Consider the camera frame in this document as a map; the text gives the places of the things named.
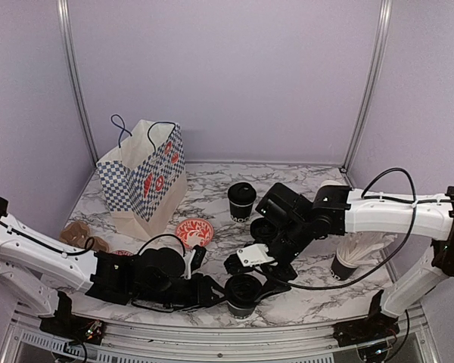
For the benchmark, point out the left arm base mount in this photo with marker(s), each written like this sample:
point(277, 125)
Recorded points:
point(67, 325)

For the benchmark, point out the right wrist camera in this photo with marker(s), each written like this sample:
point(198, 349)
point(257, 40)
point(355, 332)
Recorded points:
point(245, 259)

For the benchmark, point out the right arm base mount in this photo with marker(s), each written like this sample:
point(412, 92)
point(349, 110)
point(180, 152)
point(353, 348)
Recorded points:
point(376, 325)

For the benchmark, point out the black paper coffee cup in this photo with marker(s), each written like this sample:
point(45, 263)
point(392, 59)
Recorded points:
point(240, 213)

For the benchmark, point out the red floral ceramic bowl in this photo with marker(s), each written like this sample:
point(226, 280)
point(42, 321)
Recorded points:
point(194, 232)

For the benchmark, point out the blue checkered paper bag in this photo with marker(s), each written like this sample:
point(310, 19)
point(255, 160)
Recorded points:
point(143, 177)

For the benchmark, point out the brown cardboard cup carrier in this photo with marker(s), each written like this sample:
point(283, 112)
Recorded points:
point(77, 233)

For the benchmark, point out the bundle of white wrapped straws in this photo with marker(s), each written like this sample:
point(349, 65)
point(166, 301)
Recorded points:
point(358, 249)

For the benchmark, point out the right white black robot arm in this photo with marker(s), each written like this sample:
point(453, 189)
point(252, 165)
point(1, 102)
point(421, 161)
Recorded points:
point(428, 216)

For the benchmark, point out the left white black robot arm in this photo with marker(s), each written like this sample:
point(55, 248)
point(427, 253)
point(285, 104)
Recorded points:
point(20, 245)

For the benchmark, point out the black plastic cup lid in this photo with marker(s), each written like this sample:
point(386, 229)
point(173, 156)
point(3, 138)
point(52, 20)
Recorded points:
point(242, 194)

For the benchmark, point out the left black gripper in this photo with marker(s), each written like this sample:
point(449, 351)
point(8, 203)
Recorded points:
point(203, 295)

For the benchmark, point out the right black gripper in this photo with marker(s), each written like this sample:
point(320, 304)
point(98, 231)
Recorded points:
point(274, 286)

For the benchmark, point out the stack of black paper cups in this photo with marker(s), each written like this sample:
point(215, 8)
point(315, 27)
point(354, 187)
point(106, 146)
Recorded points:
point(330, 182)

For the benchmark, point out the black cup holding straws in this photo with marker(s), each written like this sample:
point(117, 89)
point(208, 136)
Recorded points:
point(341, 270)

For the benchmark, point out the red geometric ceramic bowl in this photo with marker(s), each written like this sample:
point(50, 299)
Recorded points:
point(122, 253)

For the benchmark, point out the aluminium front frame rail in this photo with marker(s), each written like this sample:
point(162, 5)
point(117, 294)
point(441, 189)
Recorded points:
point(124, 341)

